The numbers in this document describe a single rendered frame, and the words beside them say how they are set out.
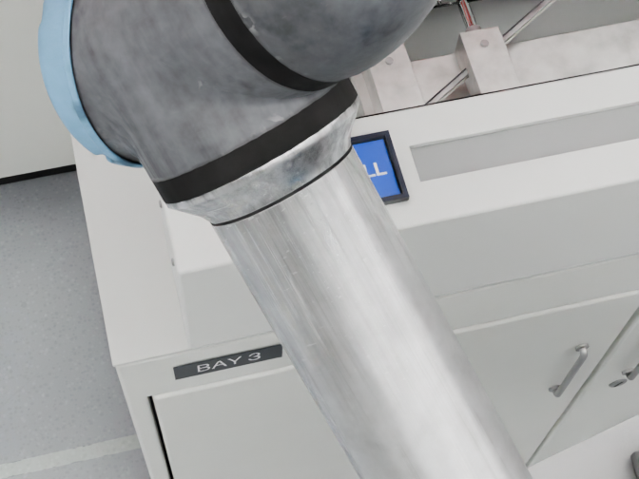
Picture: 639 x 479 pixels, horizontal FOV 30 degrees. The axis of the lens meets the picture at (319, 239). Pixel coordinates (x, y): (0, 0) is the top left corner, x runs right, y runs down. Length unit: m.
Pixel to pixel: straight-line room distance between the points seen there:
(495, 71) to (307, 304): 0.41
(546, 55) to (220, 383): 0.39
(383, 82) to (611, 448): 0.33
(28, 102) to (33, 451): 0.50
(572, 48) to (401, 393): 0.48
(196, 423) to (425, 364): 0.51
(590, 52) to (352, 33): 0.53
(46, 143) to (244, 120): 1.26
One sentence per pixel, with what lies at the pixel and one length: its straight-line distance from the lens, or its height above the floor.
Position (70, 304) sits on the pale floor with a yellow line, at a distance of 1.86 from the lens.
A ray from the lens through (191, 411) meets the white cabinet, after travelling 1.07.
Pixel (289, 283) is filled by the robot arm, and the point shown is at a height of 1.14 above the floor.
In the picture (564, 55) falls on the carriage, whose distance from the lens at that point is 1.02.
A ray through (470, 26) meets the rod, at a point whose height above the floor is 0.90.
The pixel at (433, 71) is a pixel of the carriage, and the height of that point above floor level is 0.88.
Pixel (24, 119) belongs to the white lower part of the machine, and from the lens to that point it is 1.76.
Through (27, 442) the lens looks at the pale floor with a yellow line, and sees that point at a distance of 1.80.
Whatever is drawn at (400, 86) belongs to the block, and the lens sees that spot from 0.95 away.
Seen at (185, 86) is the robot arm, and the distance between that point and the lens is 0.57.
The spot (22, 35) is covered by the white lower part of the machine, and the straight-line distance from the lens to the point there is 1.60.
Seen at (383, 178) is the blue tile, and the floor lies 0.96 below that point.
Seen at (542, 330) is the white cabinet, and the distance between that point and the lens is 1.12.
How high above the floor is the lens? 1.69
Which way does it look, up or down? 64 degrees down
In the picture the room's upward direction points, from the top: 5 degrees clockwise
